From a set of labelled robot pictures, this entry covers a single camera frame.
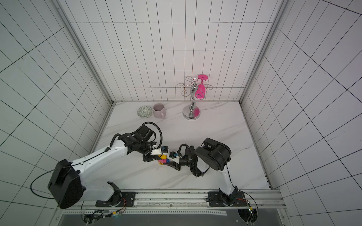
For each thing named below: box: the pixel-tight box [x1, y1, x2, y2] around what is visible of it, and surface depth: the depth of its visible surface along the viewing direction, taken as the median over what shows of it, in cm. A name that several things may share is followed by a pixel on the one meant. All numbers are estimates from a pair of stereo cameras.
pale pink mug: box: [153, 102, 167, 120], surface depth 107 cm
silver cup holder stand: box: [176, 76, 214, 121], surface depth 100 cm
